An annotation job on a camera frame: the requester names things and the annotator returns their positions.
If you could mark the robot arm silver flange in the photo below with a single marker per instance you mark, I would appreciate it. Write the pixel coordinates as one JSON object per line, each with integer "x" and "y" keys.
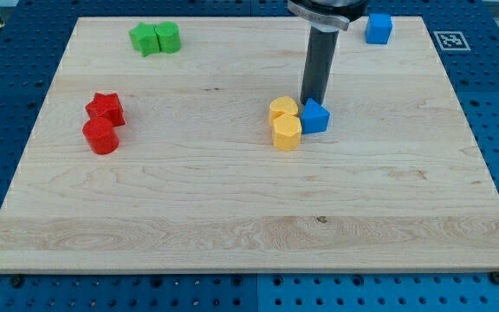
{"x": 328, "y": 15}

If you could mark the wooden board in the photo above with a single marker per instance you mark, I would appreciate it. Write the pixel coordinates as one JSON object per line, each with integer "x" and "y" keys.
{"x": 396, "y": 184}

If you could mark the yellow hexagon block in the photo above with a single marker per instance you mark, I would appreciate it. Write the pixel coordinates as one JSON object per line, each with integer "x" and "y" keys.
{"x": 286, "y": 132}

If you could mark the yellow heart block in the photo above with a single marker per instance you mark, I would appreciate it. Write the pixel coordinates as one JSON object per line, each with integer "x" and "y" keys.
{"x": 282, "y": 105}

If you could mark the blue triangle block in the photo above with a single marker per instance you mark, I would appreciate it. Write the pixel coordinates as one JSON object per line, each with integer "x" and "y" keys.
{"x": 314, "y": 118}

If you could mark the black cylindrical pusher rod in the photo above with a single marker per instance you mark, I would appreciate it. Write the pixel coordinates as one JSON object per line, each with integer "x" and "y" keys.
{"x": 319, "y": 58}

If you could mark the green cylinder block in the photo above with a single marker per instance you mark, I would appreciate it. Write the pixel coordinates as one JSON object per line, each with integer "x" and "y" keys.
{"x": 168, "y": 37}

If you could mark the red star block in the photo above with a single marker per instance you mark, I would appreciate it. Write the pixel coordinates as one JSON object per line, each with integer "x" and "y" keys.
{"x": 106, "y": 106}

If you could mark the red cylinder block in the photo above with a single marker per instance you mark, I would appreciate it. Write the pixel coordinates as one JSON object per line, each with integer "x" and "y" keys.
{"x": 100, "y": 135}

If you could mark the green star block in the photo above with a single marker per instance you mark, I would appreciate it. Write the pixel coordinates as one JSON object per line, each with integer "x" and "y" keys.
{"x": 144, "y": 39}

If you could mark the blue cube block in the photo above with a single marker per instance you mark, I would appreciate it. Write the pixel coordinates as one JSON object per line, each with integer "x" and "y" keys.
{"x": 378, "y": 28}

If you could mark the white fiducial marker tag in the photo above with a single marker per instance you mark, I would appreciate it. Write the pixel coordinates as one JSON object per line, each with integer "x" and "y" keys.
{"x": 450, "y": 40}

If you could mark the black bolt left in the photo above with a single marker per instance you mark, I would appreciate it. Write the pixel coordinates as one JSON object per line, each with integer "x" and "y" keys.
{"x": 16, "y": 281}

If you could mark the black bolt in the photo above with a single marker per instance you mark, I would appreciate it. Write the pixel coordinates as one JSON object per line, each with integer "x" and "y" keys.
{"x": 494, "y": 277}
{"x": 16, "y": 281}

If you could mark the black bolt right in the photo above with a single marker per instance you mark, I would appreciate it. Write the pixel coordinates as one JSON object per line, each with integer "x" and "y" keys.
{"x": 494, "y": 277}

